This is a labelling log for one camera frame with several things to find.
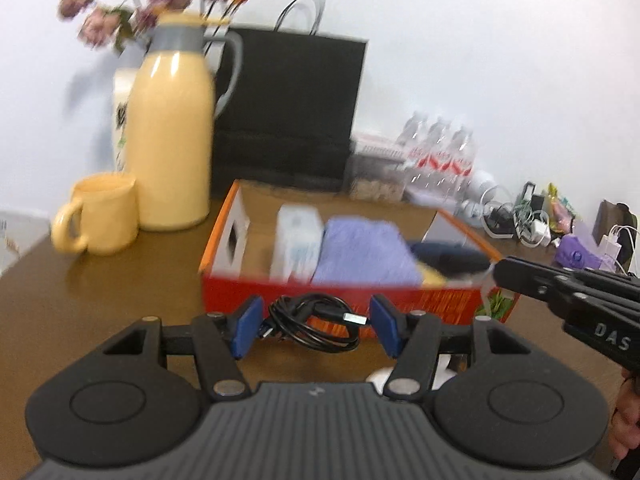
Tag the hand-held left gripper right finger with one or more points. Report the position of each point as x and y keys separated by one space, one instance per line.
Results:
x=387 y=327

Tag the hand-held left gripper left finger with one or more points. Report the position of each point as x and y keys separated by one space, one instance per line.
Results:
x=248 y=327

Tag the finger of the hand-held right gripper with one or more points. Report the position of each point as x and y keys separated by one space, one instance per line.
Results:
x=620 y=280
x=525 y=277

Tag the red cardboard box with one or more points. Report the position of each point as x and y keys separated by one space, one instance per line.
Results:
x=430 y=305

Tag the white cloth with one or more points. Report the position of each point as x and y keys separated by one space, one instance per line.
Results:
x=380 y=377

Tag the yellow and white plush toy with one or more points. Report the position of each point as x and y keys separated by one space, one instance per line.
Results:
x=432 y=277

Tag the purple cloth pouch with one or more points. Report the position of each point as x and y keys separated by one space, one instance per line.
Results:
x=365 y=255

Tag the black zip case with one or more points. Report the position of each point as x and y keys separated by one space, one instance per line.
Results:
x=450 y=260

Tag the white plastic container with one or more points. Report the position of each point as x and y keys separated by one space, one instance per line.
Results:
x=297 y=240

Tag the person's right hand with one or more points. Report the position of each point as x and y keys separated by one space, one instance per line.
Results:
x=627 y=425

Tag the white plug charger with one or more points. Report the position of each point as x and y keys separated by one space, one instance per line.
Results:
x=611 y=246

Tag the purple tissue packet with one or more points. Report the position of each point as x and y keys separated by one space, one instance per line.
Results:
x=575 y=252

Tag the black charger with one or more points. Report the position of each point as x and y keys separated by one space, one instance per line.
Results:
x=500 y=220

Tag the brown paper bag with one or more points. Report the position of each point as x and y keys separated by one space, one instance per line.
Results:
x=612 y=215

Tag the black upright device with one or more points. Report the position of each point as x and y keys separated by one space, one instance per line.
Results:
x=535 y=200

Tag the colourful snack bag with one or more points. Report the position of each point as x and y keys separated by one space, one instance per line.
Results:
x=560 y=207

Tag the small white fan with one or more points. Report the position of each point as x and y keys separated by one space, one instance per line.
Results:
x=480 y=185

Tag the silver tin box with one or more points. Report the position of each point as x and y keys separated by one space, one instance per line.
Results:
x=430 y=197

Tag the clear container of nuts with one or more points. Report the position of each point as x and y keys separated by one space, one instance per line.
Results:
x=375 y=187

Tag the yellow mug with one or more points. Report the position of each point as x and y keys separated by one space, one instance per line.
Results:
x=107 y=215

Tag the flat white box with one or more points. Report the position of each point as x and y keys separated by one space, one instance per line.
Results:
x=377 y=146

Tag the yellow thermos jug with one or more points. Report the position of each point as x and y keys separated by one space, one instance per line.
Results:
x=170 y=135

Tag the black paper bag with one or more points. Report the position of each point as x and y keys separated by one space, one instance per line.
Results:
x=290 y=110

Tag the white milk carton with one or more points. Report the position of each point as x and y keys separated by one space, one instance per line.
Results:
x=121 y=110

